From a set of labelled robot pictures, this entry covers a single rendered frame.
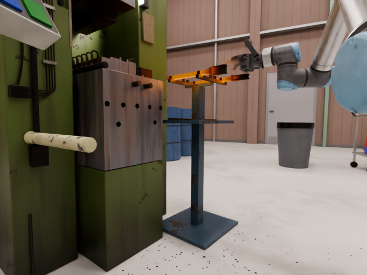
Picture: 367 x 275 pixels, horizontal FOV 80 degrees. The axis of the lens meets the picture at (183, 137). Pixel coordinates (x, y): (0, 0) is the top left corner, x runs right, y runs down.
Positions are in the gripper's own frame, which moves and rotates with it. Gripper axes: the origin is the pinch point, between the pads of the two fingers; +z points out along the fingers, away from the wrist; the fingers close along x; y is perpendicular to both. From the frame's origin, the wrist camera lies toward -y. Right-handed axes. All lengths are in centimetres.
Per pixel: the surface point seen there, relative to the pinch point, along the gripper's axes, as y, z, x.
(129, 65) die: 7, 35, -42
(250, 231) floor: 103, -8, 21
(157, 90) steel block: 18.0, 28.8, -27.0
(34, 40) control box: 14, 22, -88
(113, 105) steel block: 29, 29, -54
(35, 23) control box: 11, 16, -90
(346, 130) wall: 27, -62, 624
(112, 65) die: 10, 35, -51
